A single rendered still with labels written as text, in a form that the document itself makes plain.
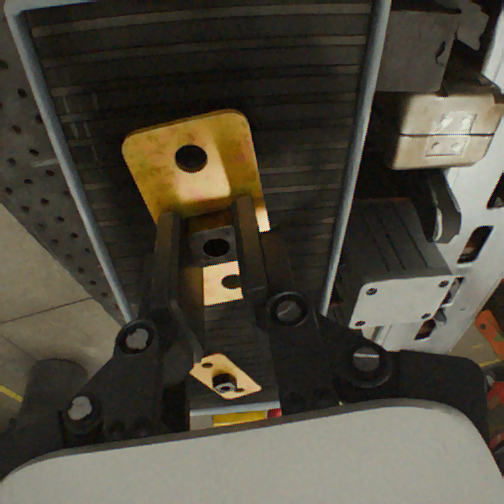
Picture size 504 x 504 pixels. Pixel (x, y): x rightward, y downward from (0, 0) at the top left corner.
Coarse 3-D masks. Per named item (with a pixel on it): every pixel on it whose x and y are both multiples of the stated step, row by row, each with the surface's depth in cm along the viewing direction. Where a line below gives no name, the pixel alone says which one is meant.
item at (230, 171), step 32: (160, 128) 11; (192, 128) 11; (224, 128) 11; (128, 160) 11; (160, 160) 11; (224, 160) 12; (160, 192) 12; (192, 192) 12; (224, 192) 12; (256, 192) 13; (192, 224) 13; (224, 224) 12; (224, 256) 13; (224, 288) 16
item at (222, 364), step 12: (204, 360) 30; (216, 360) 31; (228, 360) 31; (192, 372) 32; (204, 372) 32; (216, 372) 32; (228, 372) 32; (240, 372) 33; (216, 384) 32; (228, 384) 32; (240, 384) 34; (252, 384) 35; (228, 396) 36
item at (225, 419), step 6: (222, 414) 43; (228, 414) 43; (234, 414) 43; (240, 414) 43; (246, 414) 43; (252, 414) 43; (258, 414) 43; (264, 414) 43; (216, 420) 42; (222, 420) 42; (228, 420) 42; (234, 420) 42; (240, 420) 42; (246, 420) 42; (252, 420) 42; (216, 426) 42
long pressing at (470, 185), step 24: (480, 48) 31; (456, 168) 39; (480, 168) 40; (456, 192) 42; (480, 192) 42; (480, 216) 45; (456, 240) 48; (456, 264) 52; (480, 264) 52; (480, 288) 57; (456, 312) 61; (384, 336) 63; (408, 336) 65; (432, 336) 66; (456, 336) 67
